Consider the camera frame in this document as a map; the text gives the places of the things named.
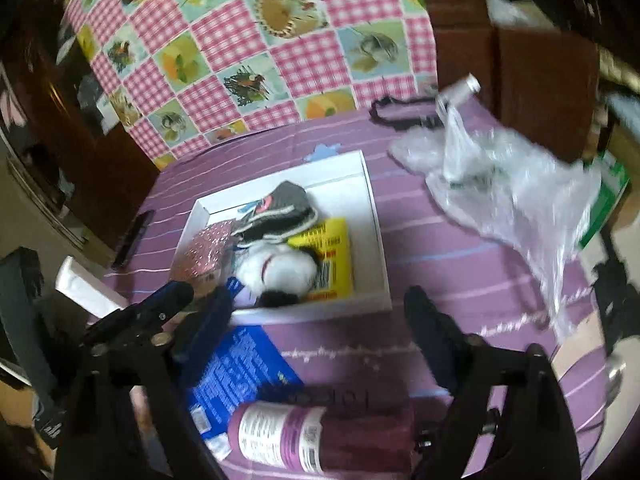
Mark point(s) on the black remote control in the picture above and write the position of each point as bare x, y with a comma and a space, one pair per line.
132, 240

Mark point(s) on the black device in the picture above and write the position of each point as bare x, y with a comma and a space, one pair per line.
615, 300

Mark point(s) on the white and black plush toy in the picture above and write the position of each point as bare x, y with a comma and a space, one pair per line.
270, 270

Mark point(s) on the small white bottle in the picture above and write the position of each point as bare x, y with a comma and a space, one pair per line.
462, 91

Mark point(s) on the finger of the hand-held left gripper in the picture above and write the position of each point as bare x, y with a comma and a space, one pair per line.
150, 310

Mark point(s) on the pink checkered printed cloth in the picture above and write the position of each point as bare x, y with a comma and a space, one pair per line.
300, 60

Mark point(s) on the green and white box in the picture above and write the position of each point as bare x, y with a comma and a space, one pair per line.
607, 195

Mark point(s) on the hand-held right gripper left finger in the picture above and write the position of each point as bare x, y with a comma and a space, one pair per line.
210, 330

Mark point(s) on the clear plastic bag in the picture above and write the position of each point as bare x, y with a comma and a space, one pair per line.
515, 195

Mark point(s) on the small blue packet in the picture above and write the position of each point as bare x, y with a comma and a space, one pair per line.
240, 370

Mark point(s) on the brown wooden cabinet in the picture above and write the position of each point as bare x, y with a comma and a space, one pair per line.
540, 70

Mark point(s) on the purple bottle with white label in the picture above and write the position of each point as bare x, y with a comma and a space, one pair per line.
350, 435

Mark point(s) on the white shallow cardboard box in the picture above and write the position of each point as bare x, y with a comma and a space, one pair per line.
360, 210

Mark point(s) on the dark wooden glass cabinet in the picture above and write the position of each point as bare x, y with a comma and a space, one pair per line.
50, 160

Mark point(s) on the white paper packet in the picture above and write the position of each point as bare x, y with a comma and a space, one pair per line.
85, 285

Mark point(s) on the black hair band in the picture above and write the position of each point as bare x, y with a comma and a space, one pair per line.
380, 112

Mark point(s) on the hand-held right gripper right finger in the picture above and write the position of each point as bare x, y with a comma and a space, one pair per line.
430, 330

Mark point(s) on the pink scrubbing cloth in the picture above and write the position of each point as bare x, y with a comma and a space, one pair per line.
205, 250

